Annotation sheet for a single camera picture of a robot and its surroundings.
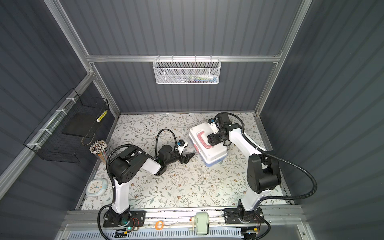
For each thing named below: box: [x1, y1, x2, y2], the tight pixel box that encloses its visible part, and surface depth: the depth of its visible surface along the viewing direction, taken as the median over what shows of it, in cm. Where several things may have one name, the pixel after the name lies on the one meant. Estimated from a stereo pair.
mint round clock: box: [85, 178, 108, 197], surface depth 82 cm
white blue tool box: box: [189, 122, 228, 167], surface depth 90 cm
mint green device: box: [195, 211, 210, 236], surface depth 70 cm
